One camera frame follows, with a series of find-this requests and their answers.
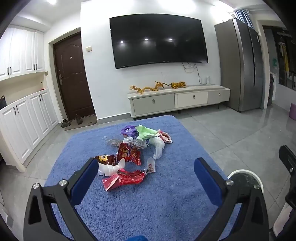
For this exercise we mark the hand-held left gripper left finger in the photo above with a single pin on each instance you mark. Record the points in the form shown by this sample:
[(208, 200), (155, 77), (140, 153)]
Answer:
[(85, 182)]

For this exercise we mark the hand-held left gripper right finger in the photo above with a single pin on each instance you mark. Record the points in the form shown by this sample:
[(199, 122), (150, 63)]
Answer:
[(204, 182)]

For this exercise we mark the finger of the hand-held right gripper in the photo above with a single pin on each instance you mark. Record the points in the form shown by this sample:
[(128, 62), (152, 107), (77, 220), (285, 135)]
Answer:
[(288, 160)]

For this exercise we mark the white paper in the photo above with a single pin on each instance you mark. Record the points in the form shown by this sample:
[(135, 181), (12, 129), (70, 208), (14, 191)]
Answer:
[(108, 169)]

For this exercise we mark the large red wrapper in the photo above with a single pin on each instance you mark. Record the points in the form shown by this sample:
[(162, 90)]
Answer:
[(122, 180)]

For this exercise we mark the white round trash bin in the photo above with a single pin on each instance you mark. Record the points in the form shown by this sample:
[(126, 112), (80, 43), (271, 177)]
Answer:
[(242, 179)]

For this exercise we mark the pink snack wrapper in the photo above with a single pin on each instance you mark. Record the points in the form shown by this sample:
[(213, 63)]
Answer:
[(165, 138)]

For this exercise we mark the brown snack wrapper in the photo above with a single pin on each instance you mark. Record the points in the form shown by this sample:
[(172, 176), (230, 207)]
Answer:
[(106, 159)]

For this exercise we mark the purple stool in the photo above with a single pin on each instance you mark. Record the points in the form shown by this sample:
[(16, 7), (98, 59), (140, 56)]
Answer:
[(293, 112)]

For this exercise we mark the clear plastic wrapper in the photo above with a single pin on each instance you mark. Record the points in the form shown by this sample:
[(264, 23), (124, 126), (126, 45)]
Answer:
[(112, 142)]

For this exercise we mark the small white label wrapper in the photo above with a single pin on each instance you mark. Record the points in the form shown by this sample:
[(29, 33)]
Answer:
[(150, 165)]

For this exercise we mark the white plastic bag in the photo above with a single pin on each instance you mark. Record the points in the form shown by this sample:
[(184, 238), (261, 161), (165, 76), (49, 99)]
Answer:
[(159, 148)]

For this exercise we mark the pair of dark shoes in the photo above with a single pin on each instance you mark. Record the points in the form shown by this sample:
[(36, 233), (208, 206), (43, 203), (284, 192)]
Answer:
[(89, 122)]

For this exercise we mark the dark shoe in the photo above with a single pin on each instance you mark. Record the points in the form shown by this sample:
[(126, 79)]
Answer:
[(64, 123), (79, 119)]

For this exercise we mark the blue fluffy blanket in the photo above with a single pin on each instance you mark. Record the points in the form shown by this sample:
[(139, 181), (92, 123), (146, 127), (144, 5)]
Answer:
[(148, 208)]

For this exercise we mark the clear crumpled plastic bag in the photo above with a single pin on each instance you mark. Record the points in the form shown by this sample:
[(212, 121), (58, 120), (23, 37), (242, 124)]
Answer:
[(138, 143)]

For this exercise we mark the purple snack wrapper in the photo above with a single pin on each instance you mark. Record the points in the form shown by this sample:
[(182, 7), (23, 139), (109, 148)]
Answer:
[(128, 131)]

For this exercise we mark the green paper wrapper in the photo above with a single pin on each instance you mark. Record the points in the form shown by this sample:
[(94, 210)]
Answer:
[(145, 132)]

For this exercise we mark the white lower cabinets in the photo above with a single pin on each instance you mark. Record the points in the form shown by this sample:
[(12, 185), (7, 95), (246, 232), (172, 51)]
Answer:
[(25, 122)]

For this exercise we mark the white cabinets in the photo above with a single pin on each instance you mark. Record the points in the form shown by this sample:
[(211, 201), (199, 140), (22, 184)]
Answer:
[(20, 53), (25, 122)]

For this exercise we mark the white grey television stand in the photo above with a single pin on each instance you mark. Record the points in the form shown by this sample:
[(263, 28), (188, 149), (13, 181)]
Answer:
[(175, 100)]

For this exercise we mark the golden tiger figurine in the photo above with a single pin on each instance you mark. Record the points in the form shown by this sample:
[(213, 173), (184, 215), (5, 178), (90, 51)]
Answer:
[(178, 85)]

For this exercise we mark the white upright device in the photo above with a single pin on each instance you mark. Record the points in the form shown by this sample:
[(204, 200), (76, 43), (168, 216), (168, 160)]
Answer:
[(208, 80)]

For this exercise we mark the grey refrigerator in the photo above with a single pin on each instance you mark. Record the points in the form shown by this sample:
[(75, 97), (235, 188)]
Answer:
[(240, 67)]

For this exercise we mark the small golden dragon figurine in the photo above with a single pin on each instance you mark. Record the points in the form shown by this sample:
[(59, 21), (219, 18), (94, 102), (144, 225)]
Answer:
[(160, 85)]

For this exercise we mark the brown entrance door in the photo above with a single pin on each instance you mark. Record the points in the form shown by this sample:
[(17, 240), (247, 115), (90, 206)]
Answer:
[(72, 76)]

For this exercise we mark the long golden dragon figurine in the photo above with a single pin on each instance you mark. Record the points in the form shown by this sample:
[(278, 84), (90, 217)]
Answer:
[(142, 90)]

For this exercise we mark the dark bag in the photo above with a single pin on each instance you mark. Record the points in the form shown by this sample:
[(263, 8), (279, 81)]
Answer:
[(2, 102)]

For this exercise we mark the white upper cabinets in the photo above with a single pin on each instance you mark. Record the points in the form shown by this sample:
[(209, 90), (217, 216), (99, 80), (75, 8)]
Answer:
[(20, 53)]

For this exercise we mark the blue curtain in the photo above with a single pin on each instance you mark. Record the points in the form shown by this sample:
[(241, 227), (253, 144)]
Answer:
[(244, 17)]

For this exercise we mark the beige light switch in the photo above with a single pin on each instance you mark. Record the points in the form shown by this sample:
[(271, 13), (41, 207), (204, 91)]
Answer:
[(88, 49)]

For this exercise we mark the black wall television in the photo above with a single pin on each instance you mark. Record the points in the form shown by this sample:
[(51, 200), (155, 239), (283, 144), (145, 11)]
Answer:
[(159, 41)]

